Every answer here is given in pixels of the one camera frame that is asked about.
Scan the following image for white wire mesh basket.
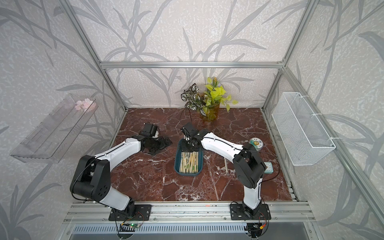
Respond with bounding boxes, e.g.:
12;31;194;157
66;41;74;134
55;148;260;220
272;92;336;166

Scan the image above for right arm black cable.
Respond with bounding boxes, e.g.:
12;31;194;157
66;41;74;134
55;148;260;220
209;136;282;183

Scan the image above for pink artificial flower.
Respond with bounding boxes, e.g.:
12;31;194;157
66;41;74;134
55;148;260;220
74;98;97;112

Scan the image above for small green square clock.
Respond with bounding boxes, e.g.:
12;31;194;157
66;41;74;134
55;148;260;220
264;162;274;174

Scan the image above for aluminium frame post right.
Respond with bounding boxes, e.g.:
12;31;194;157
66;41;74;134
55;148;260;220
262;0;319;112

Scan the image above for amber glass vase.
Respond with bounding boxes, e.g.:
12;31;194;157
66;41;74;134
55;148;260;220
198;103;220;122

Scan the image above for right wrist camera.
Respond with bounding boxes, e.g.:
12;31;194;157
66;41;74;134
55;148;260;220
181;123;199;140

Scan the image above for clear acrylic wall shelf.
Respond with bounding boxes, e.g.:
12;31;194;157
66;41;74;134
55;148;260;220
10;94;99;164

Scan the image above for aluminium frame crossbar back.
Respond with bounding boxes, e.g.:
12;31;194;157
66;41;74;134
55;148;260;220
99;62;283;69

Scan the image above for green artificial plant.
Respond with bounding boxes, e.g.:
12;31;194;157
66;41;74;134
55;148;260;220
181;77;238;114

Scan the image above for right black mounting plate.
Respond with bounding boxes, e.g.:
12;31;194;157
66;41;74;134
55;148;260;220
230;202;272;221

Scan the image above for aluminium frame post left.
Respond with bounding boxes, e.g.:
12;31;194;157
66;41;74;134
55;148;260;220
59;0;127;111

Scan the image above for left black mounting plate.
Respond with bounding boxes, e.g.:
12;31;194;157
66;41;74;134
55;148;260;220
109;204;152;222

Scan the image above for teal storage box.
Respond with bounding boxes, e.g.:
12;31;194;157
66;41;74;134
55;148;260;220
174;139;204;177

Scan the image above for left circuit board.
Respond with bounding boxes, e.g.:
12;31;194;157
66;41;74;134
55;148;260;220
119;222;143;232

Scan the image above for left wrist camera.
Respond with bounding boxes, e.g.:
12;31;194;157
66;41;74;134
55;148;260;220
140;123;159;138

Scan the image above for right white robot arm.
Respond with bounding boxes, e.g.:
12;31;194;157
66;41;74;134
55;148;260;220
183;130;267;211

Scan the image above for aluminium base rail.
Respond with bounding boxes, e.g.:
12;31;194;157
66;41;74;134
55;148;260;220
63;202;316;224

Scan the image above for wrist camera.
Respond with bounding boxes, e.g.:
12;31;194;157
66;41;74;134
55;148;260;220
181;123;199;140
140;123;159;138

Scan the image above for black mounting plate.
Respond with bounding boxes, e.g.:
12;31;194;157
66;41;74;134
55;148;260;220
109;204;152;222
230;202;272;221

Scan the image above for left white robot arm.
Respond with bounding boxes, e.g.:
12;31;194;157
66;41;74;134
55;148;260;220
70;135;172;212

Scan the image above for wrapped chopsticks in box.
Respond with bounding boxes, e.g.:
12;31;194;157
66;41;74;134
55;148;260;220
179;152;199;174

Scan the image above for aluminium frame post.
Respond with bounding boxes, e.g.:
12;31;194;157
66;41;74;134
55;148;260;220
59;0;127;111
262;0;319;112

